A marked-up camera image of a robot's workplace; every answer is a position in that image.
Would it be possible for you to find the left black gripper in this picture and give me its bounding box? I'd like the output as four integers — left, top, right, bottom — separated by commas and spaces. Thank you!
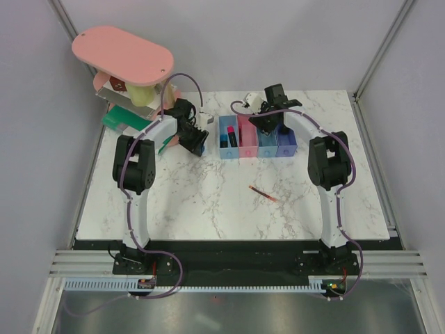
176, 122, 209, 157

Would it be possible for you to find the red pen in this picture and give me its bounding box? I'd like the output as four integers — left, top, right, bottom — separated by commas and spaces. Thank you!
238, 127, 243, 147
249, 185, 278, 202

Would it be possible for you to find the pink drawer bin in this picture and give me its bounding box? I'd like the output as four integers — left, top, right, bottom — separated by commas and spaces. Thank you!
237, 116, 258, 158

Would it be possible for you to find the blue cap black highlighter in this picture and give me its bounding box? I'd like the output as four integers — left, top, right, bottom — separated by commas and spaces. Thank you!
220, 134, 228, 148

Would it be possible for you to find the pink cap black highlighter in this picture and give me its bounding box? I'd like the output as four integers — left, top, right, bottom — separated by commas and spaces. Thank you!
227, 126, 238, 148

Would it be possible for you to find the light blue drawer bin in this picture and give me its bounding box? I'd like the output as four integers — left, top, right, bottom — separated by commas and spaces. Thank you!
218, 116, 240, 159

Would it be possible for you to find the red black round stamp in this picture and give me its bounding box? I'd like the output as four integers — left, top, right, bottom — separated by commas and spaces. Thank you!
279, 125, 290, 136

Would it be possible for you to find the purple drawer bin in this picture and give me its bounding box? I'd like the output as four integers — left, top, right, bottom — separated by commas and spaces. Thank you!
276, 124, 298, 157

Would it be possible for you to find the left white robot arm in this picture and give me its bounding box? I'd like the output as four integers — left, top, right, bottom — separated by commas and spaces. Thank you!
112, 98, 209, 273

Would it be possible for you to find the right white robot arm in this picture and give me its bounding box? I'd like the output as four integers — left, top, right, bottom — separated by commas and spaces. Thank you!
242, 84, 355, 248

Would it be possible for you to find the cream yellow cylinder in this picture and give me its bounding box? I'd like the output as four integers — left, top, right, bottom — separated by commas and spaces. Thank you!
126, 83, 156, 106

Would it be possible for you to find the white silver box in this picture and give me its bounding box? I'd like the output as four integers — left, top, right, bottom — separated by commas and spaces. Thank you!
95, 84, 168, 120

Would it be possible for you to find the dark red card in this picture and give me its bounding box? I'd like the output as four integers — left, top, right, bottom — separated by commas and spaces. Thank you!
109, 77, 127, 92

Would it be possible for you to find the pink tiered shelf stand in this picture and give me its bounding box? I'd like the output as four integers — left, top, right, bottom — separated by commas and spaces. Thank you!
72, 26, 180, 120

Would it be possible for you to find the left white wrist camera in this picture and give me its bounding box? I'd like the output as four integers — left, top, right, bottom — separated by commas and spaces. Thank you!
195, 112, 214, 130

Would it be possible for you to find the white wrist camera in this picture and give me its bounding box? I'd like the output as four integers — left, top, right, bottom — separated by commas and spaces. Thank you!
243, 92, 264, 113
195, 112, 214, 130

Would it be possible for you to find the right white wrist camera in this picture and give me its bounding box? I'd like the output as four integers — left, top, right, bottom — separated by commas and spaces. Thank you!
243, 92, 264, 113

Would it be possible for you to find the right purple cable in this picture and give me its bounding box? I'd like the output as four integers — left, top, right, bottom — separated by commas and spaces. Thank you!
230, 100, 364, 302

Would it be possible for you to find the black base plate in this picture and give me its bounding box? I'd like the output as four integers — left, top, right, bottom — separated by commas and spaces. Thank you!
111, 239, 362, 289

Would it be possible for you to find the light blue cable duct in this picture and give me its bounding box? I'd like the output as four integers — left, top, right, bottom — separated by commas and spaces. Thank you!
63, 276, 344, 294

